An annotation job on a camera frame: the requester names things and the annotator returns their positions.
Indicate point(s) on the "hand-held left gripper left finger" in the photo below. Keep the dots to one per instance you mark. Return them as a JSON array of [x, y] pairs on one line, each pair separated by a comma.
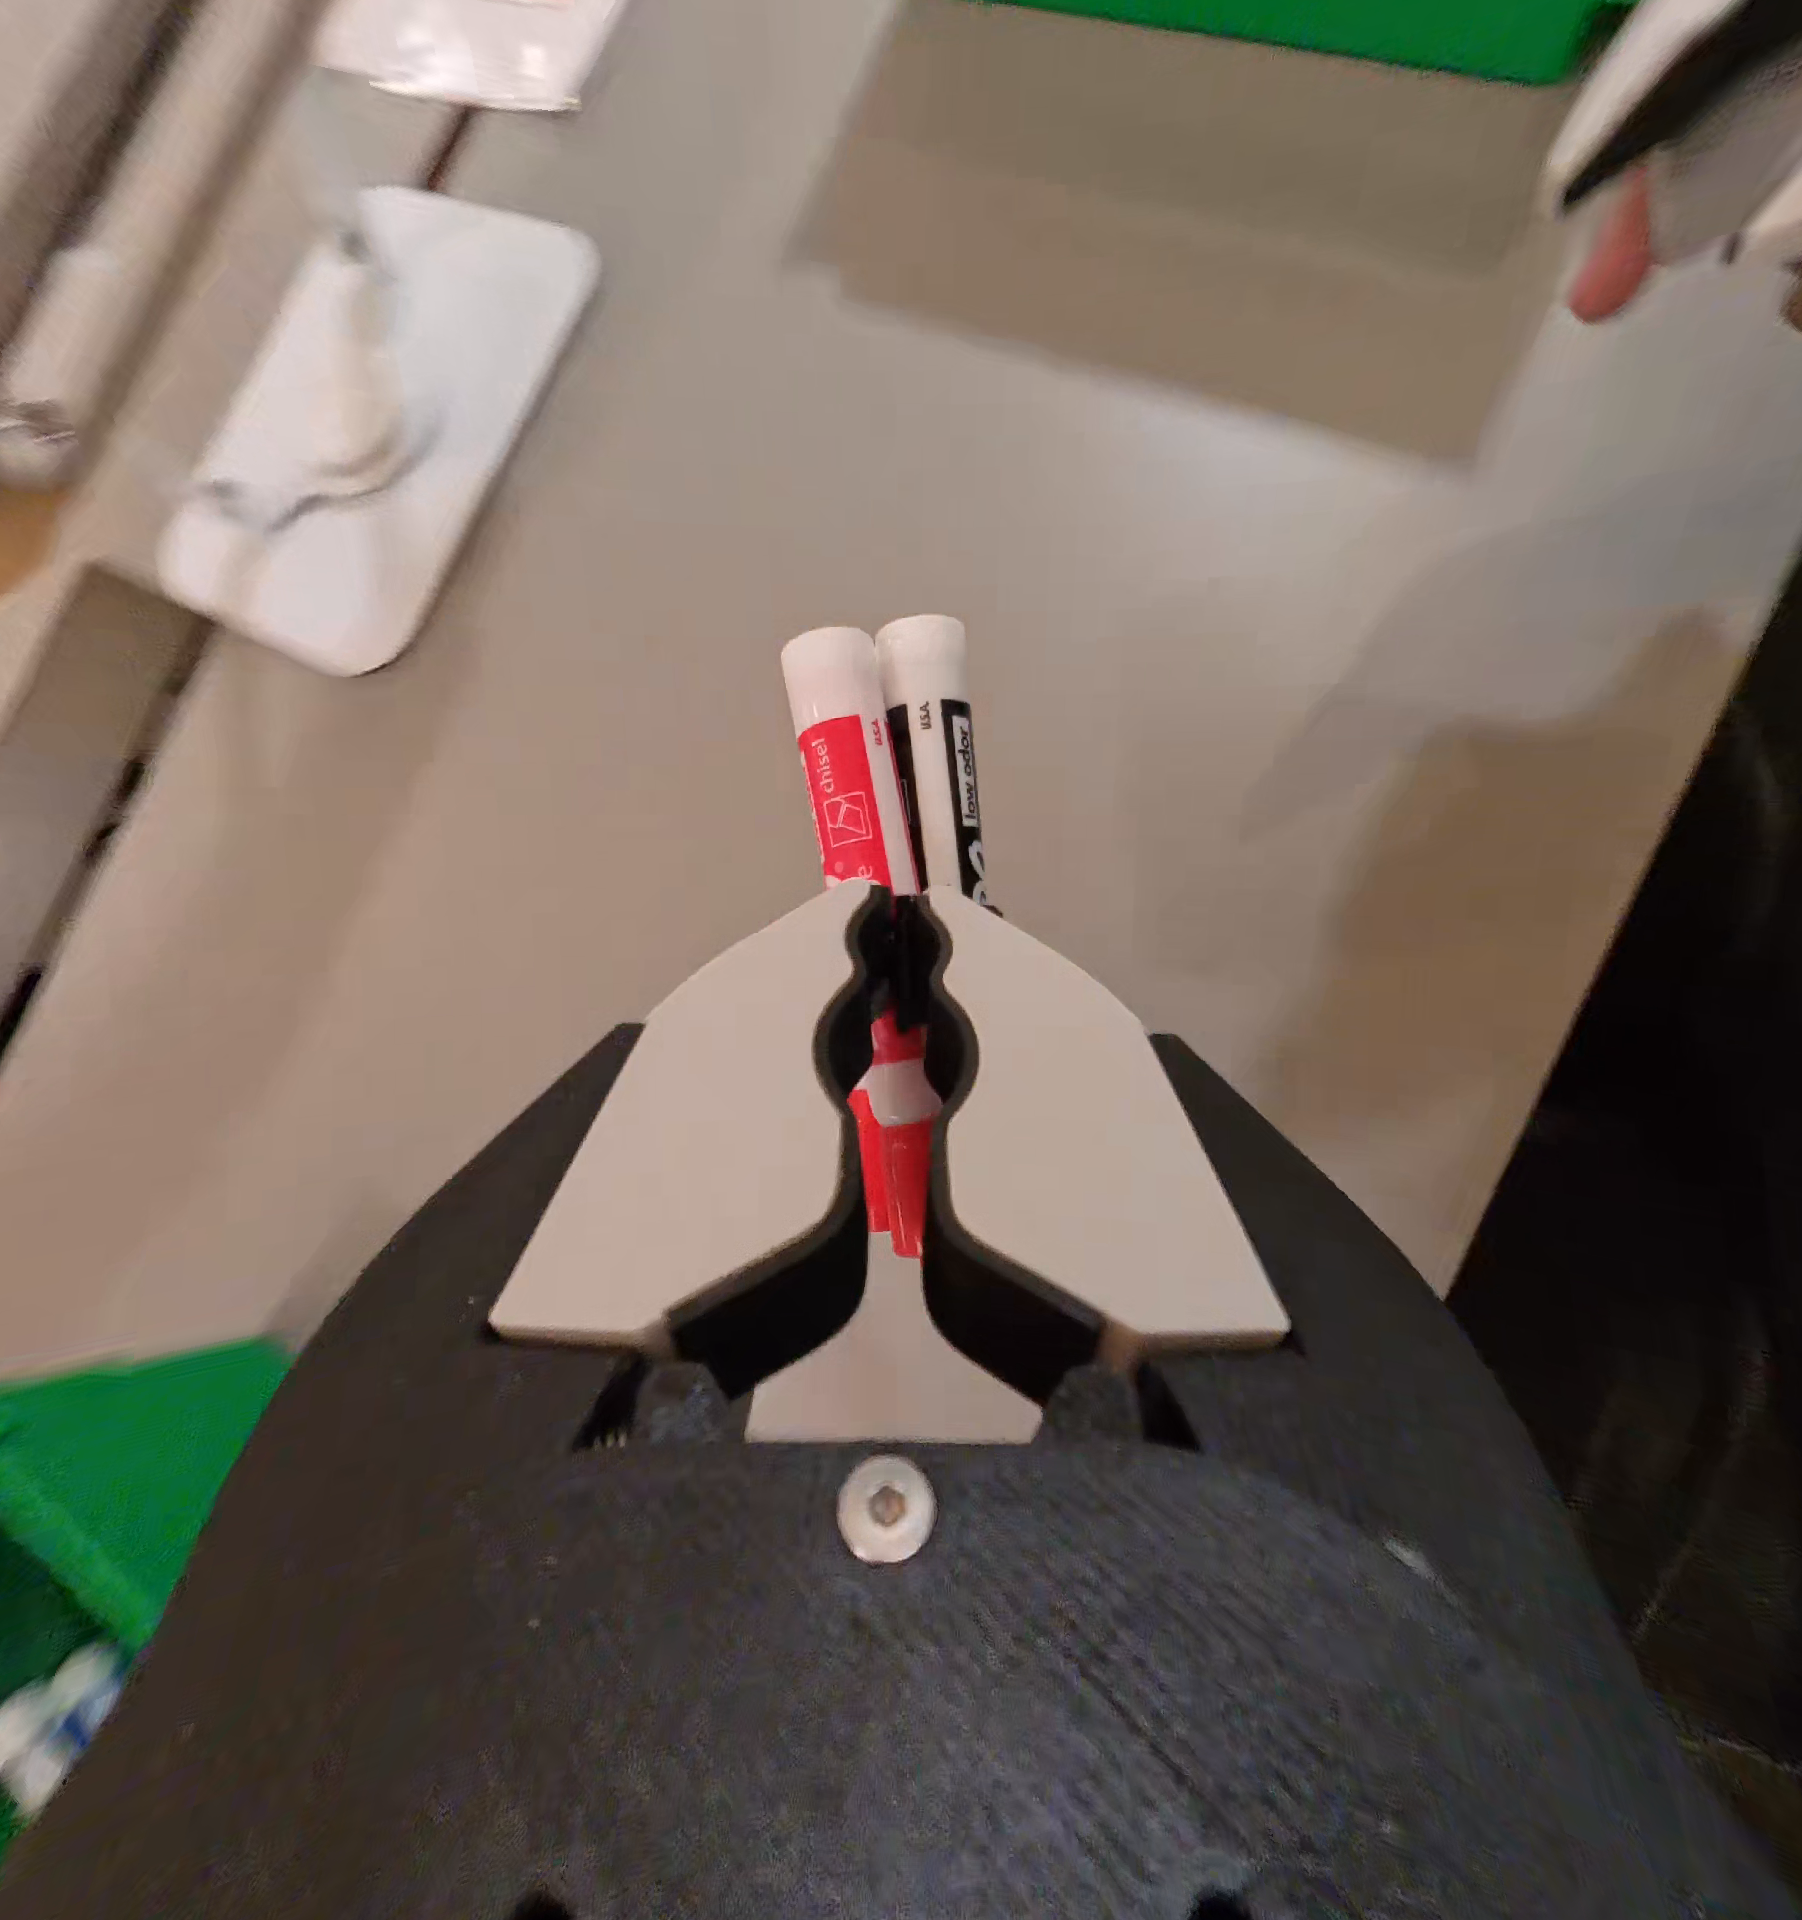
[[692, 1170]]

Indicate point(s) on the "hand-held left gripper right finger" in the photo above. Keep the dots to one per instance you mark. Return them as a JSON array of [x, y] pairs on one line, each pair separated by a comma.
[[1097, 1170]]

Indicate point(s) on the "green storage bin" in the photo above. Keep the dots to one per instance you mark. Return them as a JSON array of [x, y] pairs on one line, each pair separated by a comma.
[[1292, 31], [77, 1500]]

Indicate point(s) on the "black dry-erase marker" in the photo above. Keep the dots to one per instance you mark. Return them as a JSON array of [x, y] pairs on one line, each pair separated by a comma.
[[950, 751]]

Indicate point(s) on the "red dry-erase marker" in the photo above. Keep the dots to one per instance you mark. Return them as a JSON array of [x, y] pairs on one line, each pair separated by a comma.
[[841, 751]]

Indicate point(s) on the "blue dry-erase marker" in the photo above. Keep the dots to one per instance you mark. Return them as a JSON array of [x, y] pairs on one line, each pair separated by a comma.
[[47, 1725]]

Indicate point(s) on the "grey desk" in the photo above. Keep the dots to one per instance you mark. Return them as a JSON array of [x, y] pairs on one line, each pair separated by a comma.
[[1141, 599]]

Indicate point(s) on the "person's right hand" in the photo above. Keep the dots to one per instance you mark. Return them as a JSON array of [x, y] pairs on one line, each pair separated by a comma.
[[1609, 256]]

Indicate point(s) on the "wooden document stand white base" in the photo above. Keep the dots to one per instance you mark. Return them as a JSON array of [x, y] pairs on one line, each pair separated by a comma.
[[392, 450]]

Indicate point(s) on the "white paper card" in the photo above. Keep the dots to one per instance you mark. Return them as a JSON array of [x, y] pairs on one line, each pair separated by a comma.
[[467, 45]]

